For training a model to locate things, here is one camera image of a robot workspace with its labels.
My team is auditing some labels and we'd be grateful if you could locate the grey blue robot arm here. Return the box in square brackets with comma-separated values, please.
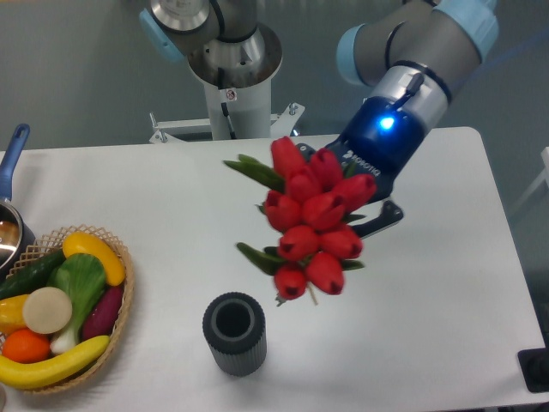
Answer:
[139, 1, 498, 238]

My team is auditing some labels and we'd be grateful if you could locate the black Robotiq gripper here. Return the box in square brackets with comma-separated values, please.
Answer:
[296, 97, 426, 239]

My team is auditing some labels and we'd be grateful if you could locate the yellow banana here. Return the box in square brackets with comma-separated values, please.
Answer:
[1, 336, 111, 390]

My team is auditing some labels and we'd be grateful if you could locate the purple sweet potato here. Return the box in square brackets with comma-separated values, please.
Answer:
[81, 287, 124, 341]

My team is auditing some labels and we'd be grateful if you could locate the dark grey ribbed vase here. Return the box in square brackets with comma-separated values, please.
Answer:
[202, 292, 267, 377]

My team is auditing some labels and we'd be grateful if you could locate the green bok choy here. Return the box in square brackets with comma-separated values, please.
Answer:
[47, 253, 106, 355]

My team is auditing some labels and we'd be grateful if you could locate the beige round disc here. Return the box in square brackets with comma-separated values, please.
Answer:
[22, 287, 72, 335]

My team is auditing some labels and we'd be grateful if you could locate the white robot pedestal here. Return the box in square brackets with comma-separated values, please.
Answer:
[149, 23, 305, 143]

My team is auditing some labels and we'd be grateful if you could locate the yellow bell pepper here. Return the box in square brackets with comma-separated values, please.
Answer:
[0, 294, 28, 336]

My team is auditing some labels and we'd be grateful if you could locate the green cucumber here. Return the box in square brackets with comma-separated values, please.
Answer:
[1, 250, 65, 300]

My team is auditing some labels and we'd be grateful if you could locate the red tulip bouquet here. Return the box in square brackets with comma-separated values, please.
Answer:
[225, 136, 377, 304]

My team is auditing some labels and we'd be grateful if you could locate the woven wicker basket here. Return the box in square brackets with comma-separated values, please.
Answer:
[1, 225, 135, 394]

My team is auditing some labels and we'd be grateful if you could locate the blue handled saucepan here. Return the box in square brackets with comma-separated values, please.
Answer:
[1, 124, 35, 281]

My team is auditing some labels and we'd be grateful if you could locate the black cable on pedestal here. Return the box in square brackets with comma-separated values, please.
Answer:
[216, 67, 238, 140]

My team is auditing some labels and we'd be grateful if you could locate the black device at table edge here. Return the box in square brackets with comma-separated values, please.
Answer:
[517, 348, 548, 393]

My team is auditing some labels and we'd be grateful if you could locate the orange fruit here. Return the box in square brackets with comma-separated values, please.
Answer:
[2, 329, 50, 364]

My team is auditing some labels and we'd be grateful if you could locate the white furniture leg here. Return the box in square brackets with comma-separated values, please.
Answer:
[510, 147, 548, 219]

